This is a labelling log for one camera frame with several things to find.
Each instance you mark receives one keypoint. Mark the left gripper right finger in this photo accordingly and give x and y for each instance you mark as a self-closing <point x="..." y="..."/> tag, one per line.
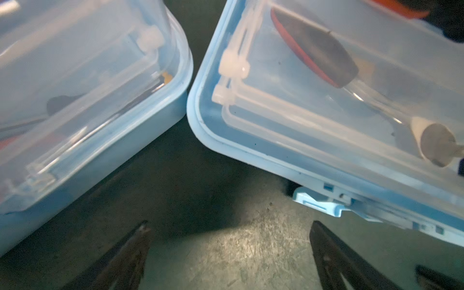
<point x="338" y="265"/>

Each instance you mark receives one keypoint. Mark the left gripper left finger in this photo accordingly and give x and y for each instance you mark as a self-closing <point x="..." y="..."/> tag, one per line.
<point x="120" y="268"/>

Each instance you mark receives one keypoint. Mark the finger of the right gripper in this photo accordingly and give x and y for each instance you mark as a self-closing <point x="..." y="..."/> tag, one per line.
<point x="429" y="279"/>

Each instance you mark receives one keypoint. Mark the blue clear toolbox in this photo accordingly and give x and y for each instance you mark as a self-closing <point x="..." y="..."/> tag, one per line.
<point x="255" y="101"/>
<point x="85" y="85"/>

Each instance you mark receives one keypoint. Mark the orange black screwdriver in lid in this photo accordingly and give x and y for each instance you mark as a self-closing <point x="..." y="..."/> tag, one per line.
<point x="402" y="9"/>

